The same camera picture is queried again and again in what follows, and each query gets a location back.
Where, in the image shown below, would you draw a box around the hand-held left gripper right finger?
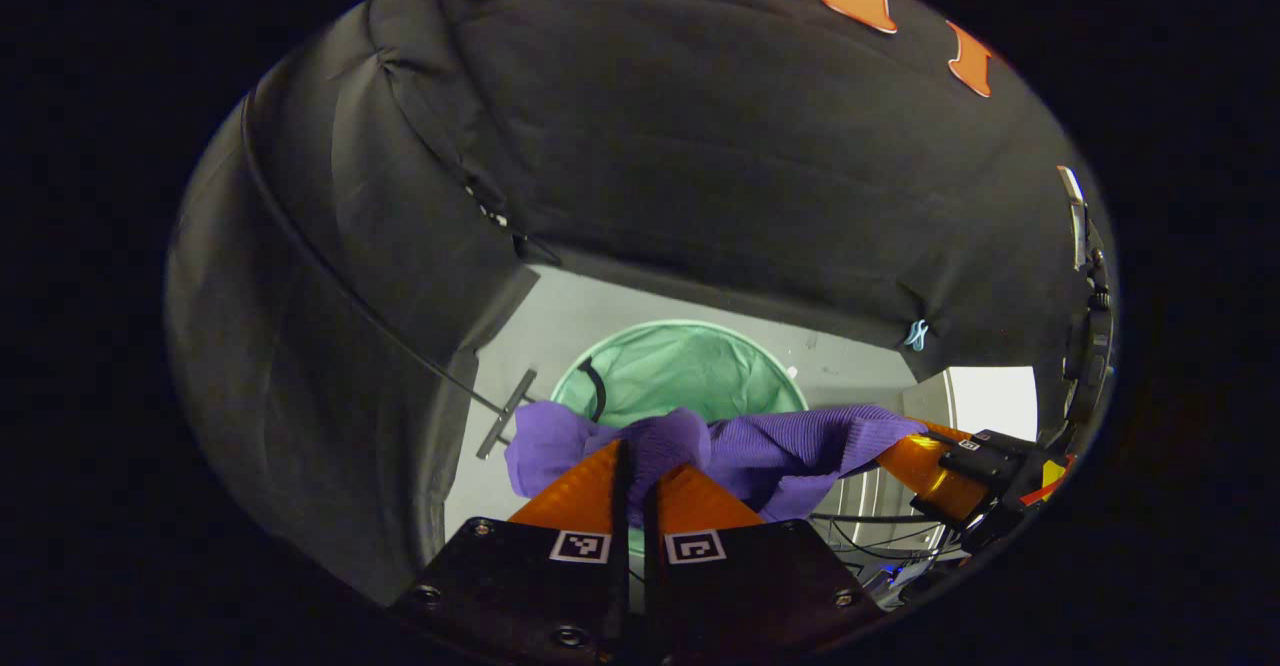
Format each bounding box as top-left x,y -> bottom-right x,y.
643,463 -> 886,662

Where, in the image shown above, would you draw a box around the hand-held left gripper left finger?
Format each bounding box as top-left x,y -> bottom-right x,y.
390,438 -> 631,662

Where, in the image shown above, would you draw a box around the purple ribbed jacket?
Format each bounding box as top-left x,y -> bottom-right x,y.
503,401 -> 929,527

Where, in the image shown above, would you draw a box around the green laundry hamper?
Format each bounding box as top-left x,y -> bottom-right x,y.
550,319 -> 809,432

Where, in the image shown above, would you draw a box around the black clothes rack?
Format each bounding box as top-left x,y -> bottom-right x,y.
240,96 -> 538,460

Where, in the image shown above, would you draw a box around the white panel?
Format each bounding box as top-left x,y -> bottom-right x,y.
905,366 -> 1038,442

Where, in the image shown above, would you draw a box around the dark metal stand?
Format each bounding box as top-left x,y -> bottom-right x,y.
1057,166 -> 1114,437

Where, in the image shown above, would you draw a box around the black backdrop cloth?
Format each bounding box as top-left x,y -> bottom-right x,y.
900,56 -> 1091,427
370,0 -> 1001,347
165,0 -> 541,602

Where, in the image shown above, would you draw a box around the black cables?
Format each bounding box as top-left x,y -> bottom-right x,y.
810,511 -> 946,587

